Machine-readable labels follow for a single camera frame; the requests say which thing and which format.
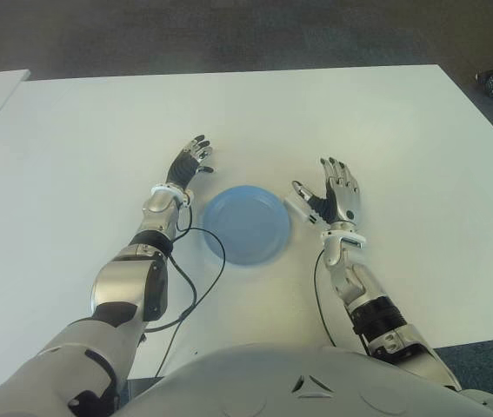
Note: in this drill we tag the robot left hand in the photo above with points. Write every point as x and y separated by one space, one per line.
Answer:
183 167

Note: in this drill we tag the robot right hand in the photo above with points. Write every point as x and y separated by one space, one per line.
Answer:
344 195

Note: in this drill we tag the white charger plug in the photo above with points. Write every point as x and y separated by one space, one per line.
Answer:
296 206

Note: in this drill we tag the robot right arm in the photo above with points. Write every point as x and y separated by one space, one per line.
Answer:
372 304

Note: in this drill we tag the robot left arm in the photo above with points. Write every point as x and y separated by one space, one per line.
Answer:
120 282

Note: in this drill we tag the blue plastic plate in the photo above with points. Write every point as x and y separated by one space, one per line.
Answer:
246 226

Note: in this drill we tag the grey robot torso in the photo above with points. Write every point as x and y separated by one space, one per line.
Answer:
272 382

